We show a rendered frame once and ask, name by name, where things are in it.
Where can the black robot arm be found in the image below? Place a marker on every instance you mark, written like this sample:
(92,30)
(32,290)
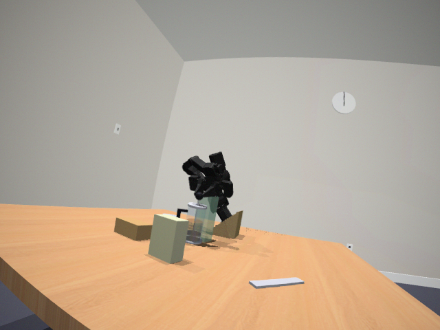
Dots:
(196,166)

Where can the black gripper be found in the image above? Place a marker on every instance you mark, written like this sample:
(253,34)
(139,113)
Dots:
(214,187)

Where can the glass coffee press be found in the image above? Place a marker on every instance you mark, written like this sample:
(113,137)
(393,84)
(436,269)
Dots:
(195,216)

